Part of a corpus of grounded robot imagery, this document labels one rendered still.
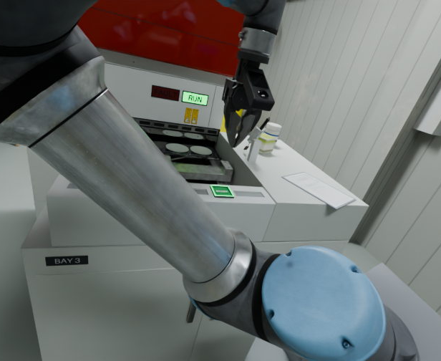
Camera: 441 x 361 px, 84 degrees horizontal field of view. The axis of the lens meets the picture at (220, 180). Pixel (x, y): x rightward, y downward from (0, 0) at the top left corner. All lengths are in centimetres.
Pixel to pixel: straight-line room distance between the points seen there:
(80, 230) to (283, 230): 55
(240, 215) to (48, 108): 55
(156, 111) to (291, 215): 73
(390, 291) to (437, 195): 189
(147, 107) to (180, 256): 93
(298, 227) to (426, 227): 171
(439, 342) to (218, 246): 35
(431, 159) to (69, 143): 237
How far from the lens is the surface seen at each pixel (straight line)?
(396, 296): 53
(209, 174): 96
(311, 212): 80
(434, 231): 241
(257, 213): 70
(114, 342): 101
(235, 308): 36
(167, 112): 116
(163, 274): 77
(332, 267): 31
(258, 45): 57
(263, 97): 51
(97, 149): 23
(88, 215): 63
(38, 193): 140
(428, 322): 52
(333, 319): 30
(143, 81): 114
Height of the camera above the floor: 129
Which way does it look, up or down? 26 degrees down
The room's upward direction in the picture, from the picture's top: 14 degrees clockwise
